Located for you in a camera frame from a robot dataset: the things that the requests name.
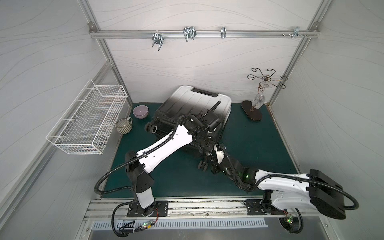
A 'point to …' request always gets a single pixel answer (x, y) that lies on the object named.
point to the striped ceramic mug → (123, 126)
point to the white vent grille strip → (136, 226)
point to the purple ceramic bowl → (140, 111)
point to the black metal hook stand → (255, 114)
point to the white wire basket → (86, 124)
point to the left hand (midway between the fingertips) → (209, 147)
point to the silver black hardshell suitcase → (187, 101)
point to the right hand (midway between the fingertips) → (207, 157)
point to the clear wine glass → (259, 99)
